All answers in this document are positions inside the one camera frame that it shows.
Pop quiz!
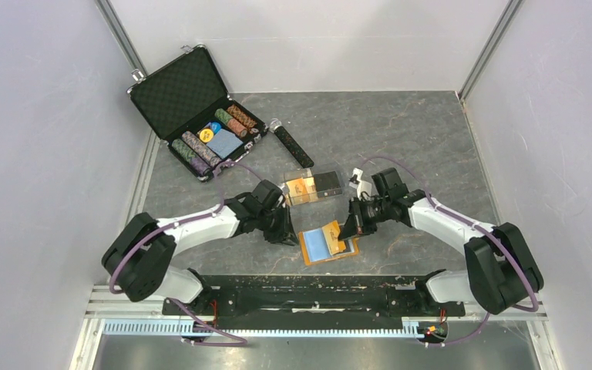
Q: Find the black poker chip case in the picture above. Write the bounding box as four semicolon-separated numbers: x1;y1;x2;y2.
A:
127;45;268;183

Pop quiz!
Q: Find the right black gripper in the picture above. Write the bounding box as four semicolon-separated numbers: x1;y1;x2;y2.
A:
338;196;390;241

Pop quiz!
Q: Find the purple patterned chip stack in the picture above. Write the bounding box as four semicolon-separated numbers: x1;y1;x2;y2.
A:
181;131;223;167

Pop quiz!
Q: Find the green red chip stack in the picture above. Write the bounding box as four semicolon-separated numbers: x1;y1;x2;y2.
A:
214;109;247;138

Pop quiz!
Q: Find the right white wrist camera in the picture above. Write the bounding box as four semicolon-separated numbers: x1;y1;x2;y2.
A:
348;167;372;200

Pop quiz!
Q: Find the black glitter cylinder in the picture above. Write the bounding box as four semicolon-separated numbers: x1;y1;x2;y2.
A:
269;119;315;168

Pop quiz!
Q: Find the gold VIP card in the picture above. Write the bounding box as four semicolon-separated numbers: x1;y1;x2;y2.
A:
321;220;347;256

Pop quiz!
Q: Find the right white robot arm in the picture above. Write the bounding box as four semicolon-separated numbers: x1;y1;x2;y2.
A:
339;167;544;315

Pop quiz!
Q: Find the grey slotted cable duct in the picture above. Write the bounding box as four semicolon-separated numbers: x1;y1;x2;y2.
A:
102;318;450;338

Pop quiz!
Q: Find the yellow poker chip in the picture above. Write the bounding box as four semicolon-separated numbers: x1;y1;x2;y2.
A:
199;127;214;143

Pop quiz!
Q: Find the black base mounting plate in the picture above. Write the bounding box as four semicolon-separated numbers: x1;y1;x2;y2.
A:
186;275;466;330

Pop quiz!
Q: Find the brown patterned chip stack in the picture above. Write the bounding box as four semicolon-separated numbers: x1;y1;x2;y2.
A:
226;105;257;130

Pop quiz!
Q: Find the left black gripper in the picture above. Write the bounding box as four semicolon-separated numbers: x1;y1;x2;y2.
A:
257;203;300;247

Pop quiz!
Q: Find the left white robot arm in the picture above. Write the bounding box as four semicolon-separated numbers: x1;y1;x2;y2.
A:
101;180;298;315

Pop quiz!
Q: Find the green purple chip stack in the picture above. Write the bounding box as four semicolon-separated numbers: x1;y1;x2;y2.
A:
170;139;210;176

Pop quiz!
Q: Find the blue card deck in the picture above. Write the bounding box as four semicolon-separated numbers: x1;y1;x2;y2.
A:
207;129;243;159

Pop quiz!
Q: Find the black card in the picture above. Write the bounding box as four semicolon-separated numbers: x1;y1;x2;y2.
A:
313;170;343;199

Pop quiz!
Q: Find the orange leather card holder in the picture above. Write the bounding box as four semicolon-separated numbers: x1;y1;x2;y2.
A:
298;220;359;266

